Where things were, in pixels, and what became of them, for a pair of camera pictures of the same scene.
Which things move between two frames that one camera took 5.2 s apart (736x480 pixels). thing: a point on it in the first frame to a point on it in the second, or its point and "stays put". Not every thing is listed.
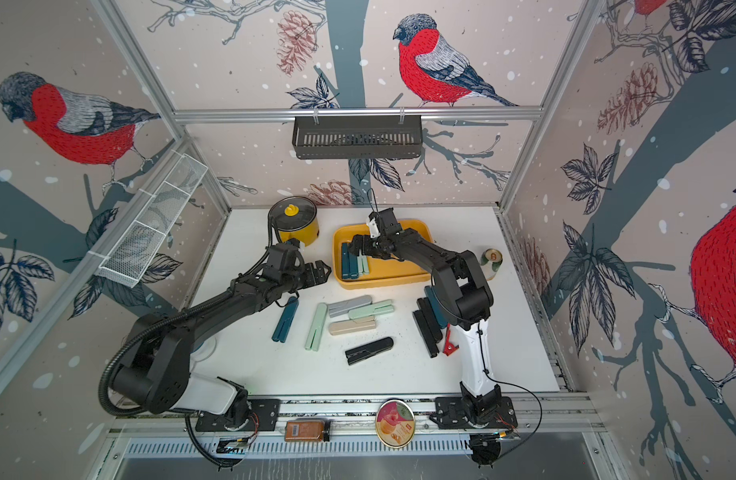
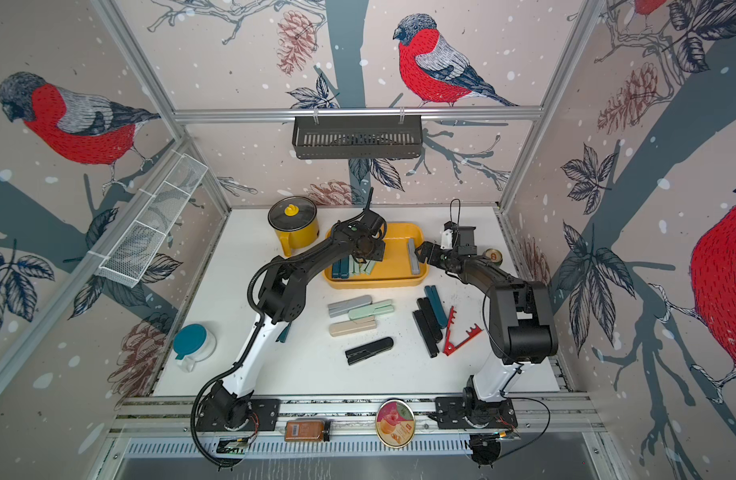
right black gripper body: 376,246 to 443,258
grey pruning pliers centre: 343,308 stays put
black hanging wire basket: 357,136 stays put
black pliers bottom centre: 368,349 stays put
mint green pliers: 379,308 stays put
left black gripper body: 303,278 to 375,251
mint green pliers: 317,326 to 367,268
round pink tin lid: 395,423 stays put
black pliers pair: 428,326 stays put
